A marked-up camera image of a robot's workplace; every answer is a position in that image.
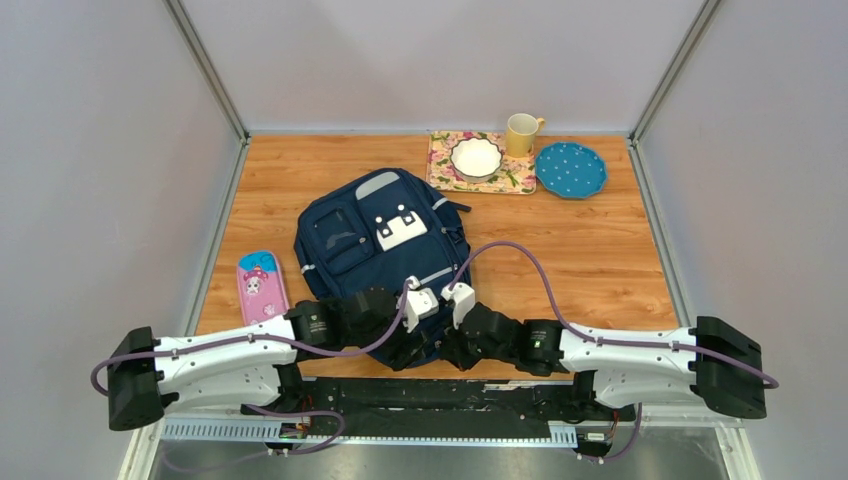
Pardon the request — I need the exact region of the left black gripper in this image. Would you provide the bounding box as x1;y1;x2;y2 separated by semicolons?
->
345;304;430;372

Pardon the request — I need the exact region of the navy blue school backpack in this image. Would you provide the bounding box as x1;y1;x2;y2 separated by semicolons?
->
293;167;473;372

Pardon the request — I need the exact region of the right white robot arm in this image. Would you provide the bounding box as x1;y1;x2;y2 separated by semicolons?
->
439;304;769;420

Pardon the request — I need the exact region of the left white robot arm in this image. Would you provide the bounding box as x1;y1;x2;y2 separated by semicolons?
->
91;287;439;431

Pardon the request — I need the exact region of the pink cartoon pencil case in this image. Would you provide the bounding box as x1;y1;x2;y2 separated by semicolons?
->
236;250;290;326

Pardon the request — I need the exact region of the floral placemat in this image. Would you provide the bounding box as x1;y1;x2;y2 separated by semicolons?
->
425;130;536;195

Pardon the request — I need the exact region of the white scalloped bowl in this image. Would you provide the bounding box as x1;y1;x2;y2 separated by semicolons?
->
449;138;503;183

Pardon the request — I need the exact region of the blue polka dot plate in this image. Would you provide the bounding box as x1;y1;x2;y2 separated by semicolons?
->
535;142;608;200

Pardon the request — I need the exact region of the yellow mug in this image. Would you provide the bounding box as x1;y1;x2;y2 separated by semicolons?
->
505;113;546;158

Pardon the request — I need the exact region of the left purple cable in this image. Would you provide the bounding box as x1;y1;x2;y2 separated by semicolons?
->
89;276;415;458

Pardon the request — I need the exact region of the purple cable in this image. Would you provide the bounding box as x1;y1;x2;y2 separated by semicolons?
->
89;276;415;458
447;241;780;463

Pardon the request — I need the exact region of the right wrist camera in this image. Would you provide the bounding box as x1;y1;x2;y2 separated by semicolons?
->
441;282;477;330

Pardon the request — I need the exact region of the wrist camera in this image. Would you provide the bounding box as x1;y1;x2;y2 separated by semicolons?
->
441;282;477;330
401;276;439;333

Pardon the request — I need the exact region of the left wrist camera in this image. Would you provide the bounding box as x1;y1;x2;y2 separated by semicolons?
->
401;276;439;333

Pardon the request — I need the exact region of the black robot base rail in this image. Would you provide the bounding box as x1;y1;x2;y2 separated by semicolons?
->
242;378;636;439

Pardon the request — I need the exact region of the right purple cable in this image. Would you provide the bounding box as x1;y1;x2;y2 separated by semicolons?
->
447;241;780;463

